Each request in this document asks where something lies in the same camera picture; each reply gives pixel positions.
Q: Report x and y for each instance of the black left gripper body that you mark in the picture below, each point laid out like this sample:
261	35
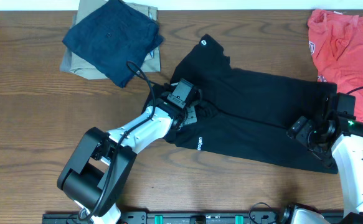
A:
190	116

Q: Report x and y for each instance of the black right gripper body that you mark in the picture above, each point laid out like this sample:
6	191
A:
307	134

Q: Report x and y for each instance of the black t-shirt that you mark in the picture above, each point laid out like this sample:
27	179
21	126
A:
247	114

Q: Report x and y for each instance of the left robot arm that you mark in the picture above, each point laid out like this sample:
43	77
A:
98	168

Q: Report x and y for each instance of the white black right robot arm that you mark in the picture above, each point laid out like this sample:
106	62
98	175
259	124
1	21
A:
337	141

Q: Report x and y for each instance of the red t-shirt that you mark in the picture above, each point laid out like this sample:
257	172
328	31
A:
336	45

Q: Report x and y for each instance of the folded navy blue shorts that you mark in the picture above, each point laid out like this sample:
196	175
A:
112	35

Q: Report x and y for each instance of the folded khaki pants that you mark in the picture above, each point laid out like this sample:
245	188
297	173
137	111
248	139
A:
71	63

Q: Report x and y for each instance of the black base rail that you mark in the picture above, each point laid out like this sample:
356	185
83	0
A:
185	218

